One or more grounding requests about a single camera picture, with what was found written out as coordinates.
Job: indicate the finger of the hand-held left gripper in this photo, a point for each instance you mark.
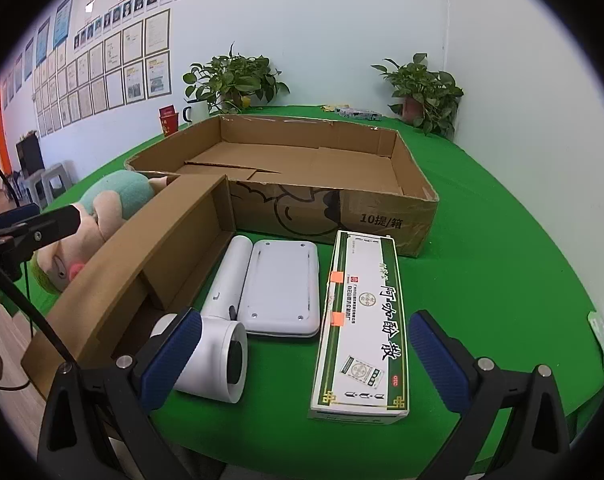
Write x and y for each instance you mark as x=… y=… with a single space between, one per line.
x=11 y=215
x=46 y=227

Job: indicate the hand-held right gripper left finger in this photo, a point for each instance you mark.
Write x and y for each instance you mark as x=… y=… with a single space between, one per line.
x=171 y=355

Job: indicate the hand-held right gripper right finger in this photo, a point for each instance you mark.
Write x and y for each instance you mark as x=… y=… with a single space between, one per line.
x=442 y=360

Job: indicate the white handheld fan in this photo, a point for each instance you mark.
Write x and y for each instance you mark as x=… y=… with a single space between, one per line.
x=216 y=285

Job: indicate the narrow cardboard box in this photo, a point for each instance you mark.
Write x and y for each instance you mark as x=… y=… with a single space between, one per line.
x=131 y=245

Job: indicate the large cardboard box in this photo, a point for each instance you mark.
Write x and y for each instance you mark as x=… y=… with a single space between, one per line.
x=307 y=160

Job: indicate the grey plastic stool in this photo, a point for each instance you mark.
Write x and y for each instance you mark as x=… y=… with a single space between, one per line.
x=59 y=175
x=34 y=190

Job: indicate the plush doll with green hat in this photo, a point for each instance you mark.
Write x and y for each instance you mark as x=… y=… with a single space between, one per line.
x=116 y=195

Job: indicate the green and white medicine box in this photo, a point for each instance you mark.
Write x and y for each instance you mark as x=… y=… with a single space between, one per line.
x=362 y=335

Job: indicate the white rectangular device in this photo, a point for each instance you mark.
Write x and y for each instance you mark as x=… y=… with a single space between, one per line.
x=279 y=285

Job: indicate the green and white sachet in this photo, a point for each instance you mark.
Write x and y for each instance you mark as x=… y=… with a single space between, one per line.
x=601 y=340

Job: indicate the bushy potted plant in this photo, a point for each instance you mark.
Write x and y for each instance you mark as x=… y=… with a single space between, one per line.
x=236 y=80

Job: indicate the teal and white packet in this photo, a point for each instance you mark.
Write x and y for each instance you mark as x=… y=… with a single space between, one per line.
x=359 y=113

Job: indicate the potted plant in brown pot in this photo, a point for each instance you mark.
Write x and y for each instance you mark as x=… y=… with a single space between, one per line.
x=422 y=95

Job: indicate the group of framed wall certificates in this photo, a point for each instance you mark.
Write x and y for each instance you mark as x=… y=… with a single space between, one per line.
x=111 y=75

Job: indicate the row of blue wall posters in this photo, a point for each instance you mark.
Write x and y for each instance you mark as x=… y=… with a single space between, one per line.
x=63 y=20

